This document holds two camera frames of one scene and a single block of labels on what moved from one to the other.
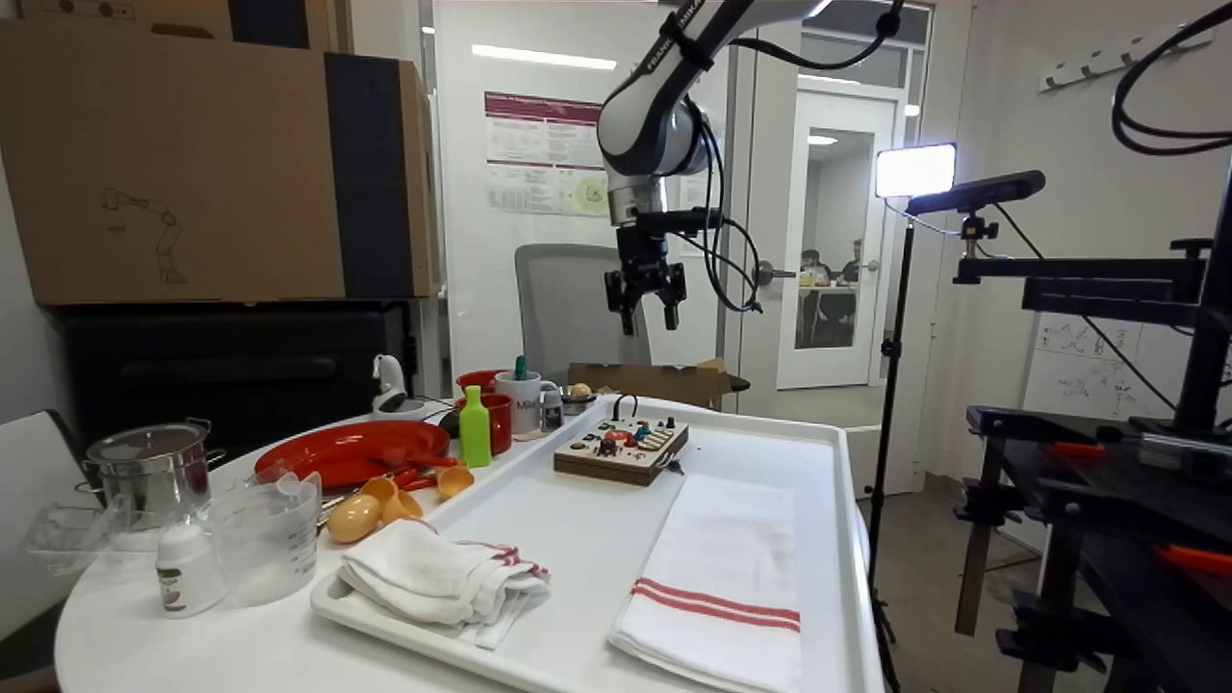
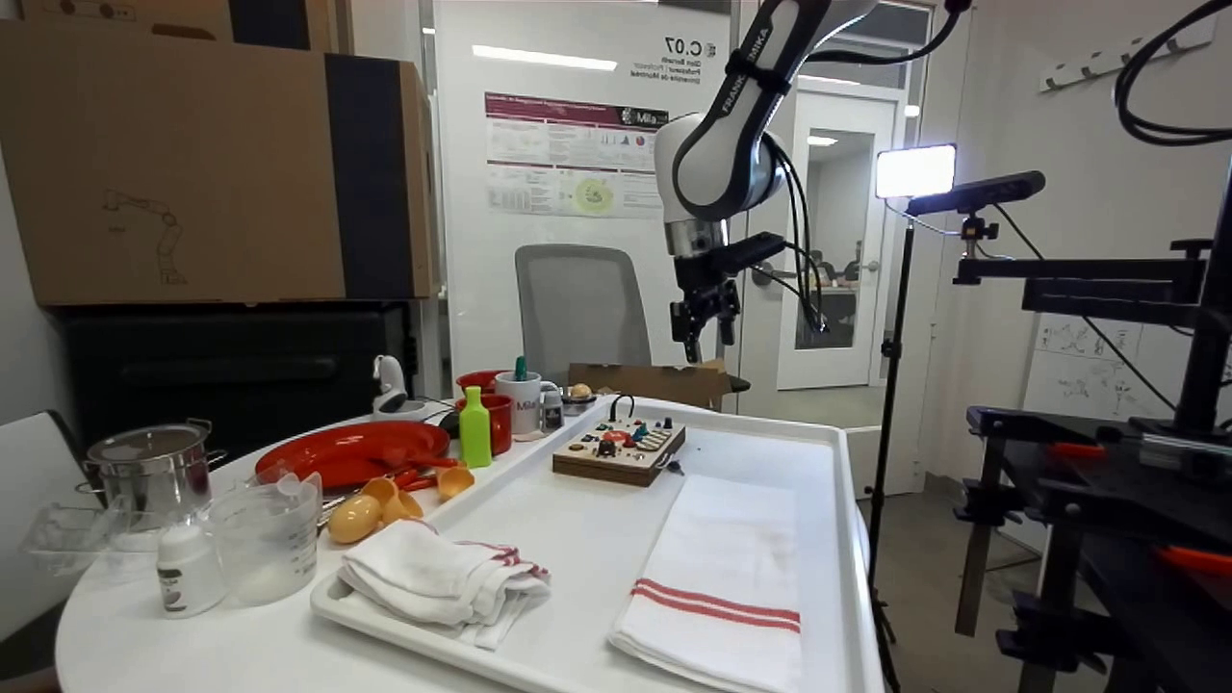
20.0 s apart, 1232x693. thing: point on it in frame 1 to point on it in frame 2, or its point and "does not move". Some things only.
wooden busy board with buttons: [623, 453] does not move
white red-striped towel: [718, 587] does not move
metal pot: [150, 466] does not move
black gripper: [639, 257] to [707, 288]
